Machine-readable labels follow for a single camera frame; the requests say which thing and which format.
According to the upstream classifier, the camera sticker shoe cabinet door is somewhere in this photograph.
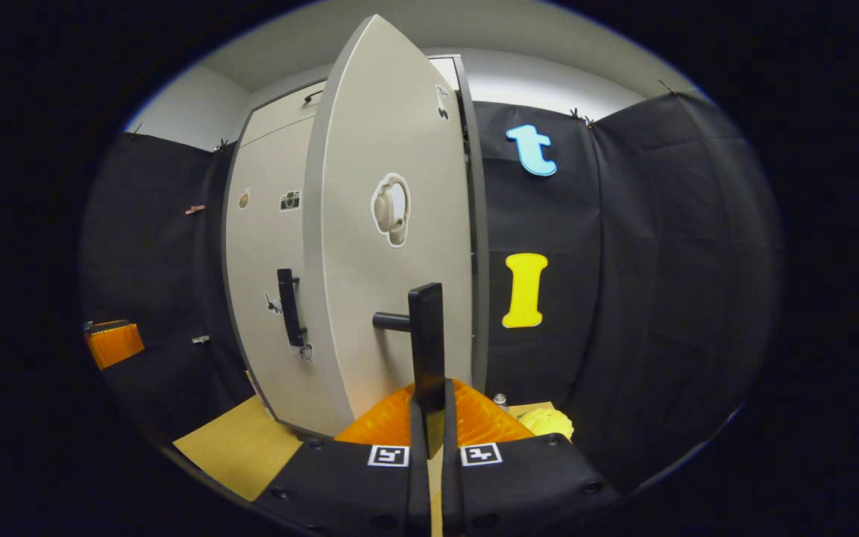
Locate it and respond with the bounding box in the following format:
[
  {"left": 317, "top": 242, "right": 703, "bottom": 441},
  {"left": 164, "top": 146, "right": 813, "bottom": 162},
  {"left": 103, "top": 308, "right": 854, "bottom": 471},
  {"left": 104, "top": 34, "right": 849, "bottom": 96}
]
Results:
[{"left": 224, "top": 119, "right": 356, "bottom": 437}]

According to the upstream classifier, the headphone sticker shoe cabinet door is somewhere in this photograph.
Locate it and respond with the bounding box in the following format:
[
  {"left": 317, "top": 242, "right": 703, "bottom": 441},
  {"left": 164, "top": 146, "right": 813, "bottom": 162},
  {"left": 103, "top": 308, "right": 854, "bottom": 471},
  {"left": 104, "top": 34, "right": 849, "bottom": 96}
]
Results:
[{"left": 303, "top": 15, "right": 475, "bottom": 457}]

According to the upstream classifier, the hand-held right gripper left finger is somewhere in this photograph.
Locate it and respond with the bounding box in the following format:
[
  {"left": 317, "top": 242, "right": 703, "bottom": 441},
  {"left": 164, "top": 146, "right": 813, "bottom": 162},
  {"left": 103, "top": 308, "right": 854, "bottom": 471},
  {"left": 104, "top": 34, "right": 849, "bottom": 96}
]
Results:
[{"left": 251, "top": 379, "right": 430, "bottom": 537}]

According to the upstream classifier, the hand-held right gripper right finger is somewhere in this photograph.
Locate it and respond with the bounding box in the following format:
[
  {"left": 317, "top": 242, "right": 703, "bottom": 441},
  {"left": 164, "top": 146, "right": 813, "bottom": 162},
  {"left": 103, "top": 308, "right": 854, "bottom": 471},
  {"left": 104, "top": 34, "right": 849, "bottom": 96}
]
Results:
[{"left": 443, "top": 379, "right": 622, "bottom": 537}]

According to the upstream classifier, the beige double-door shoe cabinet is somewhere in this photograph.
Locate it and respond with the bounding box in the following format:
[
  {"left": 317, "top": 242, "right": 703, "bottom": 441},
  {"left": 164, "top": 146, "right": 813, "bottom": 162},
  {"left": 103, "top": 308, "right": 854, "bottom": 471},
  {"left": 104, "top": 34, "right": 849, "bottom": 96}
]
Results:
[{"left": 221, "top": 54, "right": 490, "bottom": 441}]

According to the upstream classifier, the black backdrop cloth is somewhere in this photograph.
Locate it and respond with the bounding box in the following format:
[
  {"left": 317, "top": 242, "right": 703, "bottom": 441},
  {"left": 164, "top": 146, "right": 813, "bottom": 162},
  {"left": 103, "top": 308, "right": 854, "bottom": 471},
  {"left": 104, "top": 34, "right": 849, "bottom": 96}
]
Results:
[{"left": 79, "top": 93, "right": 784, "bottom": 493}]

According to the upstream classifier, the yellow cloth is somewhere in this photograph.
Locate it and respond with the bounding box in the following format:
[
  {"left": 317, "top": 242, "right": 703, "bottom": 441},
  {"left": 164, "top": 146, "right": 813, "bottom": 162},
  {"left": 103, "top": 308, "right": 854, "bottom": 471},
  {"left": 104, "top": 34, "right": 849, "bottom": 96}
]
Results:
[{"left": 517, "top": 406, "right": 574, "bottom": 442}]

